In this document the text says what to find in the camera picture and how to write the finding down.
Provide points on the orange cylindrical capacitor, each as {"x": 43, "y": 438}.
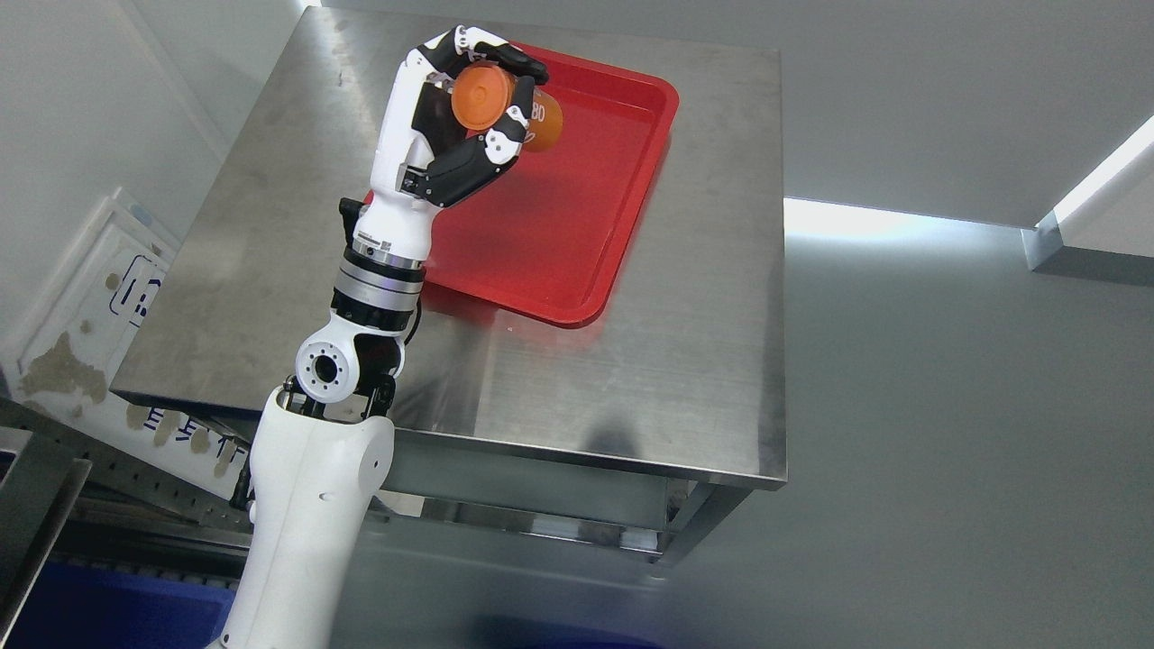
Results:
{"x": 483, "y": 91}

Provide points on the stainless steel desk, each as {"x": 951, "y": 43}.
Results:
{"x": 666, "y": 409}

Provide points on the red plastic tray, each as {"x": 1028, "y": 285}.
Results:
{"x": 547, "y": 239}

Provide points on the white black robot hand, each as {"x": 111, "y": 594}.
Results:
{"x": 425, "y": 161}

